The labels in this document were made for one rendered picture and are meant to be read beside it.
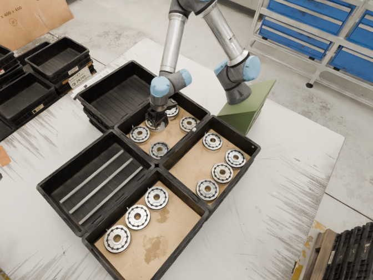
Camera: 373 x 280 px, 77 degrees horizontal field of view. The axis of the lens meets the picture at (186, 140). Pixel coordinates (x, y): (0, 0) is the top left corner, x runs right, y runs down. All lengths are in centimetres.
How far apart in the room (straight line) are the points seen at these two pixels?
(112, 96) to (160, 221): 77
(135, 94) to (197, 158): 55
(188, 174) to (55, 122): 88
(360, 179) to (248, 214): 153
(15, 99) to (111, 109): 112
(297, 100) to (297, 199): 165
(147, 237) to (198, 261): 27
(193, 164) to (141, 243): 42
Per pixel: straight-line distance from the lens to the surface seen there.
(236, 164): 116
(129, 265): 105
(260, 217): 127
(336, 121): 287
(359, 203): 249
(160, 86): 94
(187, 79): 103
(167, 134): 124
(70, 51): 242
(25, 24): 360
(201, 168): 115
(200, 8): 114
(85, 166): 122
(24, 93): 237
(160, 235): 105
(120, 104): 140
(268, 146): 147
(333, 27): 274
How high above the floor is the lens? 186
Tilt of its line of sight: 57 degrees down
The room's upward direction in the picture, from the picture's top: 5 degrees clockwise
